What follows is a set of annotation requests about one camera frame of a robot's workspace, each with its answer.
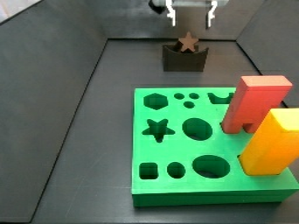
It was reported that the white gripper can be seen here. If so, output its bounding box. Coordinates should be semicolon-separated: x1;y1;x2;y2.
149;0;230;29

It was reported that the brown star prism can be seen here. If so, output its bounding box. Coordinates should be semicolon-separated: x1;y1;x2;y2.
174;32;199;53

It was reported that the black cradle fixture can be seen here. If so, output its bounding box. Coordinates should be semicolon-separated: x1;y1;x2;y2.
163;45;210;72

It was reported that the red arch block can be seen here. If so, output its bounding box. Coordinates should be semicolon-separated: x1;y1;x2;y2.
222;75;293;134

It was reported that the yellow rectangular block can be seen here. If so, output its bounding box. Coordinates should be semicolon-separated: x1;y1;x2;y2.
240;108;299;176

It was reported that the green shape sorter block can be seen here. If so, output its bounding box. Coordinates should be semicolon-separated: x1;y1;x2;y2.
131;87;299;207

